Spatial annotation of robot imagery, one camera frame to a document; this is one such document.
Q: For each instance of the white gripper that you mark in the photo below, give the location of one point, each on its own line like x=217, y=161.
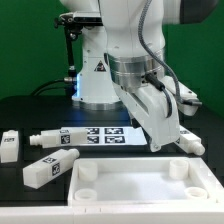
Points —
x=150, y=108

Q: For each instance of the white desk tabletop tray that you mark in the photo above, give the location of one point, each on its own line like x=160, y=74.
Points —
x=136, y=181

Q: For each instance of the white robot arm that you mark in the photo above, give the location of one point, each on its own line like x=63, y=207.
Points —
x=134, y=52

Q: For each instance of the white marker sheet with tags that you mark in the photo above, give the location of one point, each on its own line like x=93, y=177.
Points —
x=112, y=136

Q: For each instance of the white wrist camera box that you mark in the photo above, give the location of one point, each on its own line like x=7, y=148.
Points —
x=190, y=102

